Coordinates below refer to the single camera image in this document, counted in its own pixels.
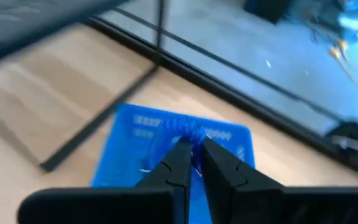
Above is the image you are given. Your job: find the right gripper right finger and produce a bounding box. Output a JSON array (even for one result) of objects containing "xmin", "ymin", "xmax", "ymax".
[{"xmin": 200, "ymin": 136, "xmax": 288, "ymax": 224}]

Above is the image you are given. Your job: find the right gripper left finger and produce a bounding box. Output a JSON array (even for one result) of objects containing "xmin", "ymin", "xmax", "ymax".
[{"xmin": 135, "ymin": 136, "xmax": 194, "ymax": 224}]

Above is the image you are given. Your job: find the blue coil wristband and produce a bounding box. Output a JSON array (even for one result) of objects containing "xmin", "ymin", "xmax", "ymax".
[{"xmin": 146, "ymin": 116, "xmax": 211, "ymax": 177}]

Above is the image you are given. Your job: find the blue plastic basket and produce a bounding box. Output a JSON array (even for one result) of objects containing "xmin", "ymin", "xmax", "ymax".
[{"xmin": 90, "ymin": 102, "xmax": 256, "ymax": 224}]

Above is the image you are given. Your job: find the white floor box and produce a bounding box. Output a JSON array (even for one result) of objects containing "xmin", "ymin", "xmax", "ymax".
[{"xmin": 337, "ymin": 14, "xmax": 358, "ymax": 34}]

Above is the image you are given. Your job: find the black mesh shelf riser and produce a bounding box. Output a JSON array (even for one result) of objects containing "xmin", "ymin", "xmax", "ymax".
[{"xmin": 0, "ymin": 0, "xmax": 167, "ymax": 174}]

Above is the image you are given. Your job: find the black aluminium table frame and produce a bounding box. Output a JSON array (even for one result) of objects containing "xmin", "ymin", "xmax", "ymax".
[{"xmin": 82, "ymin": 15, "xmax": 358, "ymax": 183}]

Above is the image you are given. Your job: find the black cable holder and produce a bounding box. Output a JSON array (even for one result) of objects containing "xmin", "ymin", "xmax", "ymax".
[{"xmin": 324, "ymin": 120, "xmax": 358, "ymax": 164}]

